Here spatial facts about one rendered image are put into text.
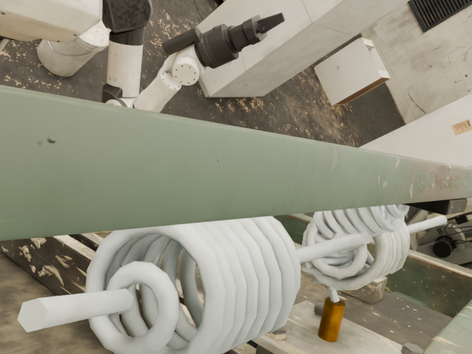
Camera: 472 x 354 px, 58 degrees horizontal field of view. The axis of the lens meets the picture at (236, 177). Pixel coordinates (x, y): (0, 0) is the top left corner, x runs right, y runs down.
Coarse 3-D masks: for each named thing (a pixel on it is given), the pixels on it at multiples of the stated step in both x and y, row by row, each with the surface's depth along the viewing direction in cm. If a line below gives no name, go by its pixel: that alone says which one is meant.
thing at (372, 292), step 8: (296, 248) 84; (376, 280) 73; (384, 280) 75; (360, 288) 74; (368, 288) 73; (376, 288) 73; (384, 288) 76; (360, 296) 74; (368, 296) 73; (376, 296) 74
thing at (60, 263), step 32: (320, 224) 32; (352, 224) 33; (384, 224) 29; (32, 256) 59; (64, 256) 53; (352, 256) 33; (64, 288) 53; (192, 320) 40; (288, 320) 35; (320, 320) 34; (256, 352) 35; (288, 352) 30; (320, 352) 31; (352, 352) 32; (384, 352) 33; (416, 352) 33
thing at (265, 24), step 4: (268, 16) 99; (272, 16) 98; (276, 16) 98; (280, 16) 98; (260, 20) 99; (264, 20) 99; (268, 20) 98; (272, 20) 98; (276, 20) 98; (280, 20) 98; (284, 20) 98; (260, 24) 99; (264, 24) 99; (268, 24) 99; (272, 24) 99; (276, 24) 98; (260, 28) 99; (264, 28) 99; (268, 28) 99; (272, 28) 99; (264, 32) 100
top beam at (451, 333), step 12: (468, 312) 48; (456, 324) 44; (468, 324) 44; (444, 336) 40; (456, 336) 41; (468, 336) 41; (432, 348) 37; (444, 348) 38; (456, 348) 38; (468, 348) 39
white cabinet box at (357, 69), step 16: (352, 48) 543; (368, 48) 574; (320, 64) 570; (336, 64) 558; (352, 64) 546; (368, 64) 535; (320, 80) 573; (336, 80) 561; (352, 80) 549; (368, 80) 538; (384, 80) 561; (336, 96) 564; (352, 96) 574
